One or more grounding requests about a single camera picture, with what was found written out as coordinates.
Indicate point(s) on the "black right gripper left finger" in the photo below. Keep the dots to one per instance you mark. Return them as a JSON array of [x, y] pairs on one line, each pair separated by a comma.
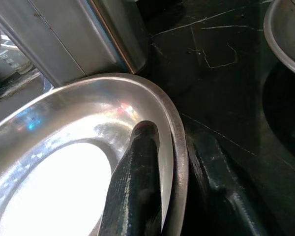
[[135, 186]]

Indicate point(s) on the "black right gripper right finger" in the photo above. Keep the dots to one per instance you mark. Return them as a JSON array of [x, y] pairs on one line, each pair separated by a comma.
[[216, 196]]

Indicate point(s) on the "large steel plate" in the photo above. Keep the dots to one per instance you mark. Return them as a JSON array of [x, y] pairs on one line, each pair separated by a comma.
[[64, 118]]

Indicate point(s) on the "steel knife block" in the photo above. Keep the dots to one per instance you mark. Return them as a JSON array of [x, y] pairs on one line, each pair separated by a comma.
[[64, 37]]

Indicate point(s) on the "large deep steel bowl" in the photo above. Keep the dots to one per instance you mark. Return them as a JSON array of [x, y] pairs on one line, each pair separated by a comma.
[[285, 37]]

